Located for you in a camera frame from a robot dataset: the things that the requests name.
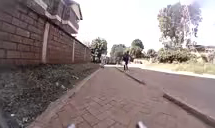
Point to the red brick path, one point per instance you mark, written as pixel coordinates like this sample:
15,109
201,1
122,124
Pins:
111,100

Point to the pale kerb edging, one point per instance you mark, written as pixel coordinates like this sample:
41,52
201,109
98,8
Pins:
61,102

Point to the building with balconies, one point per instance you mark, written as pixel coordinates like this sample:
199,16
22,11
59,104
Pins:
66,16

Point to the green bushes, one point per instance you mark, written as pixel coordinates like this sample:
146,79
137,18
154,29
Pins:
175,55

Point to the robot's own part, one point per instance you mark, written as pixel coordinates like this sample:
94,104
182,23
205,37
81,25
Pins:
71,126
140,125

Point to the pale road edge strip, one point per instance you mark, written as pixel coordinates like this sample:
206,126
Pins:
181,72

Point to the weedy earth verge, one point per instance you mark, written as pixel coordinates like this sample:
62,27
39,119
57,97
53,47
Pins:
31,86

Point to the tall sparse tree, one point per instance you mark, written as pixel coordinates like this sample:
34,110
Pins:
180,23

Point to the kerb between path and road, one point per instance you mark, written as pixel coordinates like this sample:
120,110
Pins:
181,104

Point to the grey asphalt road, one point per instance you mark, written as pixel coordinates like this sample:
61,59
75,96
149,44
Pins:
190,90

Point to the grass strip beyond road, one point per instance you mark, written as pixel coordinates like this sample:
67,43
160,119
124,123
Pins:
195,67

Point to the low building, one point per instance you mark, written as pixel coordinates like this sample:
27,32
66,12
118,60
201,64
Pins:
208,51

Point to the brown brick wall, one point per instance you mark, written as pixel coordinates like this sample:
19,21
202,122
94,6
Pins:
21,36

